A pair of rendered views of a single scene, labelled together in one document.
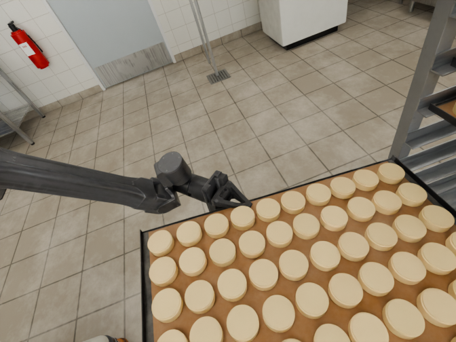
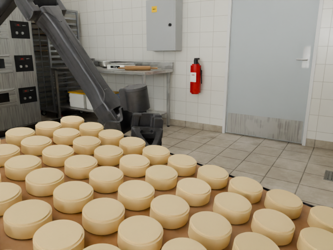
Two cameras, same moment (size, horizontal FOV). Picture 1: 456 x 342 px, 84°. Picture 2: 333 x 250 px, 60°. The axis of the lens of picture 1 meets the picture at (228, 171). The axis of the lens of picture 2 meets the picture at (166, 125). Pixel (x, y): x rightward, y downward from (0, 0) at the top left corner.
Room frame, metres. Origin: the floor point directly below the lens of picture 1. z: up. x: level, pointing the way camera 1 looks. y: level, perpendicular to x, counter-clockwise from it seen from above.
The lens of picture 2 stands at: (-0.11, -0.35, 1.16)
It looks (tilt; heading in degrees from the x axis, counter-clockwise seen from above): 15 degrees down; 34
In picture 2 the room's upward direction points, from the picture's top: straight up
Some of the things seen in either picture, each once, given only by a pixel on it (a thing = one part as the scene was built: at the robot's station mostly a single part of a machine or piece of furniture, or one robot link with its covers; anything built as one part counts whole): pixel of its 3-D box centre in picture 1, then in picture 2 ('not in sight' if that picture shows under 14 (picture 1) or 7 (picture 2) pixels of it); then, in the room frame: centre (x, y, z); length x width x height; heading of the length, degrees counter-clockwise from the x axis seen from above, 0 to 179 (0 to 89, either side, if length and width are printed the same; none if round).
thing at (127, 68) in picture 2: not in sight; (138, 68); (3.08, 2.32, 0.91); 0.56 x 0.06 x 0.06; 121
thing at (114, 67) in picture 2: not in sight; (121, 66); (3.16, 2.70, 0.92); 0.32 x 0.30 x 0.09; 9
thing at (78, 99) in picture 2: not in sight; (86, 98); (3.16, 3.53, 0.36); 0.46 x 0.38 x 0.26; 0
